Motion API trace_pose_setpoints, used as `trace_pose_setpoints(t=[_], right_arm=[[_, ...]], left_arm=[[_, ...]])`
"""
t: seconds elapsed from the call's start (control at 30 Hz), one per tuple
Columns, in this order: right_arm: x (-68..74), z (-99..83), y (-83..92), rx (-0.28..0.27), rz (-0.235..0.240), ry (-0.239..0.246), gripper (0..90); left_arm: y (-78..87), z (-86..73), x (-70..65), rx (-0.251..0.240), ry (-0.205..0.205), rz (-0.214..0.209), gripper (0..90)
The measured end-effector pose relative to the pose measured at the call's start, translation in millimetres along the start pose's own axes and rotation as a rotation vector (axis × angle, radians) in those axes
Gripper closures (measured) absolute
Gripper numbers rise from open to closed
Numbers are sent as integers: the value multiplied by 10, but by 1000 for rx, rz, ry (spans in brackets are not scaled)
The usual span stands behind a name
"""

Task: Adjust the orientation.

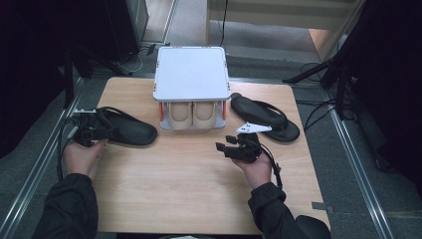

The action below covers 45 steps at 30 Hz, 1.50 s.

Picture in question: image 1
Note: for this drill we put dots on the person's right hand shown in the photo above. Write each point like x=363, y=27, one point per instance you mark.
x=258, y=172

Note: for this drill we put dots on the dark cabinet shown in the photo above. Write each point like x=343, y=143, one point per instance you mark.
x=116, y=26

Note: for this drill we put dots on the small black plug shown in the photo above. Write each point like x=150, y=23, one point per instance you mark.
x=151, y=49

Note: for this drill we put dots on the black flip-flop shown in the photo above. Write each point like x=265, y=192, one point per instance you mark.
x=285, y=134
x=136, y=132

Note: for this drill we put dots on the white two-tier shoe rack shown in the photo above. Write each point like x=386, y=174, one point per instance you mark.
x=190, y=73

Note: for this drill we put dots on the cream clog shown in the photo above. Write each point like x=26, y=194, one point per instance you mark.
x=205, y=114
x=179, y=116

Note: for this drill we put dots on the black tripod stand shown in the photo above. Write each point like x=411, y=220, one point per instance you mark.
x=305, y=74

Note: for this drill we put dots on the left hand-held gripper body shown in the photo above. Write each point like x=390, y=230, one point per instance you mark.
x=87, y=127

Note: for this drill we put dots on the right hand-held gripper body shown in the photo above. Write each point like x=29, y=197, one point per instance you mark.
x=249, y=147

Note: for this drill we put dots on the person's left hand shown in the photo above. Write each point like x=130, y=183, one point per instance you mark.
x=81, y=159

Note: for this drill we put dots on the black curtain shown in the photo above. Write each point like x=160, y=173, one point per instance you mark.
x=26, y=66
x=391, y=83

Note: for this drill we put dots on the metal floor rail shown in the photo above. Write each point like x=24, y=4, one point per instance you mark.
x=40, y=162
x=357, y=166

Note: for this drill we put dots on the grey tape strip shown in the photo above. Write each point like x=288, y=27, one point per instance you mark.
x=320, y=205

